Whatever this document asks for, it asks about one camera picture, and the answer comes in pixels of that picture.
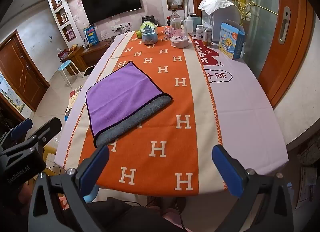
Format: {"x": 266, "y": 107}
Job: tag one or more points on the red book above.
{"x": 75, "y": 95}

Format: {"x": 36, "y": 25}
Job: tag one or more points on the white cloth cover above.
{"x": 215, "y": 4}

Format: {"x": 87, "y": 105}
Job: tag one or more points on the blue castle snow globe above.
{"x": 149, "y": 33}

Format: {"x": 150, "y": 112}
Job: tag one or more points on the purple and grey towel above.
{"x": 120, "y": 96}

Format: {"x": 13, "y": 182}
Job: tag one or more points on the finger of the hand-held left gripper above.
{"x": 22, "y": 127}
{"x": 46, "y": 126}

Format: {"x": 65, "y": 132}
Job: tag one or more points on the red plastic bag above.
{"x": 63, "y": 54}

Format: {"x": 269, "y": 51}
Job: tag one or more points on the clear jar with dark lid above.
{"x": 193, "y": 21}

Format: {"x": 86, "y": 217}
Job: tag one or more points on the brown wooden room door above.
{"x": 20, "y": 71}

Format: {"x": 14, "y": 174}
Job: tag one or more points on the blue printed carton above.
{"x": 90, "y": 35}

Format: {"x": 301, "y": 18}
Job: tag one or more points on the blue round stool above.
{"x": 67, "y": 65}

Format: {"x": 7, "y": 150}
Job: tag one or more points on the blue duck-print box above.
{"x": 230, "y": 43}

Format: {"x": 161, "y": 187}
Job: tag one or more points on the white pill bottle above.
{"x": 199, "y": 31}

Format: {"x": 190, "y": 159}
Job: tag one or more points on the black flat television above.
{"x": 111, "y": 0}

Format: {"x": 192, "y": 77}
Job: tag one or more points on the orange letter-print blanket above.
{"x": 172, "y": 121}

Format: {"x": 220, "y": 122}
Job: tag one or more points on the wooden sliding door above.
{"x": 282, "y": 66}

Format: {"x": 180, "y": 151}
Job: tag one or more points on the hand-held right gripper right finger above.
{"x": 226, "y": 172}

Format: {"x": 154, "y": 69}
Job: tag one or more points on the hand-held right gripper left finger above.
{"x": 96, "y": 169}

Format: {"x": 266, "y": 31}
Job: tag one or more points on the black air fryer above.
{"x": 148, "y": 20}

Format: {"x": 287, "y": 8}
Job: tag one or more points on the wooden television cabinet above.
{"x": 86, "y": 51}

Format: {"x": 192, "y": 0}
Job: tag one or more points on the glass jar with metal lid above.
{"x": 207, "y": 37}

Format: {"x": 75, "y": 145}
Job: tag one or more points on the white water dispenser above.
{"x": 225, "y": 21}

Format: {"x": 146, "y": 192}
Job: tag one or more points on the pink glass-dome music box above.
{"x": 179, "y": 36}

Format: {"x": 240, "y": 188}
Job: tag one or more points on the white wall socket strip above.
{"x": 121, "y": 26}

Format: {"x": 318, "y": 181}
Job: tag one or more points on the pink flower ornament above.
{"x": 168, "y": 32}

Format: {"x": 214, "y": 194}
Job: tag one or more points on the person's dark pants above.
{"x": 117, "y": 213}

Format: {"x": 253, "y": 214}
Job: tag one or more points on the person's left hand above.
{"x": 22, "y": 195}

